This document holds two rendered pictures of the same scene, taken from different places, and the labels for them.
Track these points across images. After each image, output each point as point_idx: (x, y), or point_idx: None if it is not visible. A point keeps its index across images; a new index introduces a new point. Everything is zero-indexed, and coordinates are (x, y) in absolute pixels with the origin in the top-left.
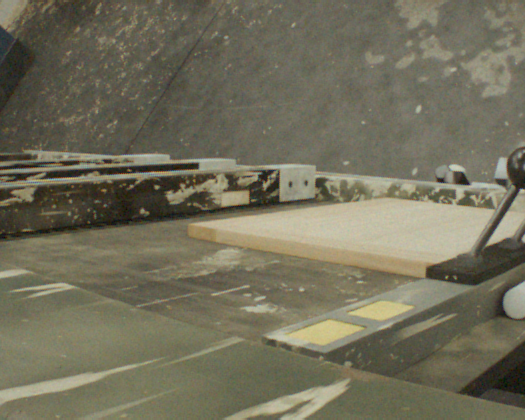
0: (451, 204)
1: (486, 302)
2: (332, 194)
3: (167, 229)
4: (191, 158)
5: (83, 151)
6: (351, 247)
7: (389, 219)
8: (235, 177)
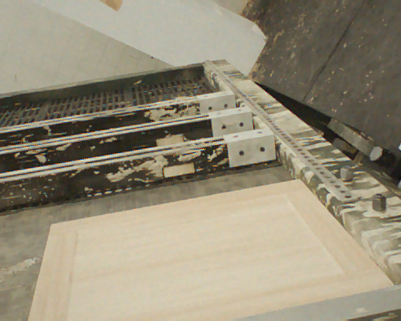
0: (325, 206)
1: None
2: (282, 160)
3: (68, 215)
4: (384, 38)
5: (324, 23)
6: (44, 292)
7: (195, 235)
8: (175, 155)
